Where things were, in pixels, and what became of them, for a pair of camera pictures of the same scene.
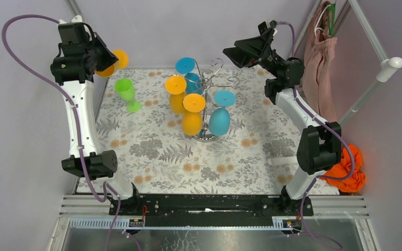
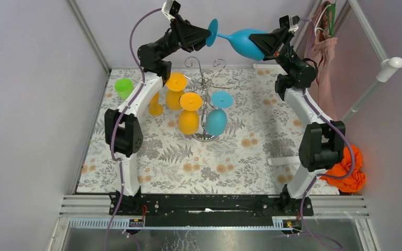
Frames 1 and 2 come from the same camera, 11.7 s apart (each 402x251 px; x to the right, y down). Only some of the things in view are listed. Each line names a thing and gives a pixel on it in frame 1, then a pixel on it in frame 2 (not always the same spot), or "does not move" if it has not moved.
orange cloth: [354, 183] does not move
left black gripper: [105, 55] to [179, 31]
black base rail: [209, 210] does not move
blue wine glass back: [186, 65] to [239, 38]
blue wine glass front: [219, 121] does not move
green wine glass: [125, 89] does not move
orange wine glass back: [121, 63] to [155, 108]
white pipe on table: [282, 160] does not move
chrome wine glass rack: [216, 64] does not move
